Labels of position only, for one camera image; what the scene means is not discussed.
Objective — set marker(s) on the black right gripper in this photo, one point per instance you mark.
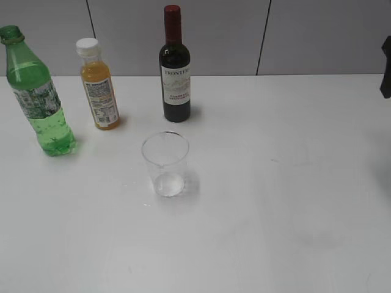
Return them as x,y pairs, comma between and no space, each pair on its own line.
385,87

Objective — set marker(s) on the transparent plastic cup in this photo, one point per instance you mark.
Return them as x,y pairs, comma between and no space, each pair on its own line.
165,154

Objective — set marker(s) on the green sprite bottle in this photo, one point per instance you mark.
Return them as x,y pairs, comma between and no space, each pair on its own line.
32,84

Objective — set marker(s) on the red wine bottle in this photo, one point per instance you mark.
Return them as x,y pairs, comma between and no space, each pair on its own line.
174,66

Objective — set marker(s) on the orange juice bottle white cap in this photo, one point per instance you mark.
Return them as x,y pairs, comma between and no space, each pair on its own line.
97,83

